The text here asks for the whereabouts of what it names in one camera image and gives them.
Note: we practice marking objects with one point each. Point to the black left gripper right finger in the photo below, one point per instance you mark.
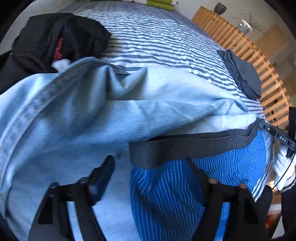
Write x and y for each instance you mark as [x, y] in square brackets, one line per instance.
[230, 207]

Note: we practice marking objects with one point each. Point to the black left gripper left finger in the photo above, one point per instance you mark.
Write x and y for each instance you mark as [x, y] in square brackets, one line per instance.
[52, 221]

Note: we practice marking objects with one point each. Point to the blue striped boxer shorts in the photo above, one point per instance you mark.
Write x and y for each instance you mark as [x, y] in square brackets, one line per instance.
[186, 187]

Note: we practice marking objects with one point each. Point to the light blue denim shirt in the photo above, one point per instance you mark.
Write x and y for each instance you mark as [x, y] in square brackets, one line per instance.
[59, 127]

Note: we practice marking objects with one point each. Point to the white gloved right hand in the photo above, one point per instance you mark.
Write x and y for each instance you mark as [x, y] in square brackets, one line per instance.
[284, 168]

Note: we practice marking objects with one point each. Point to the folded dark blue towel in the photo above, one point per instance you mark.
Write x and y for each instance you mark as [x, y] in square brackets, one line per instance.
[243, 73]

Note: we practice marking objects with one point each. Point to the wooden cabinet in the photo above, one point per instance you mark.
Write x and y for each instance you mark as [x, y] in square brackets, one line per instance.
[272, 41]

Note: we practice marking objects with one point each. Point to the white potted plant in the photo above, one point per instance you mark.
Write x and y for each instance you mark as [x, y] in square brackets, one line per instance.
[248, 26]

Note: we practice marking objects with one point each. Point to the blue striped bed sheet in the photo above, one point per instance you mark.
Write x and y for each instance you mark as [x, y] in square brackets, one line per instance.
[164, 40]

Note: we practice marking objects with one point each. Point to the dark ceramic pot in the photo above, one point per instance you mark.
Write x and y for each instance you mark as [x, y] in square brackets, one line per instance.
[219, 9]

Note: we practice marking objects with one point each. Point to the black t-shirt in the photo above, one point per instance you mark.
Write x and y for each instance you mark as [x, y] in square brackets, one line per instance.
[48, 38]

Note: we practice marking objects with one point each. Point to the wooden slatted bed rail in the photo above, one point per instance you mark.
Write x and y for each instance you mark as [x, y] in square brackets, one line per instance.
[274, 100]

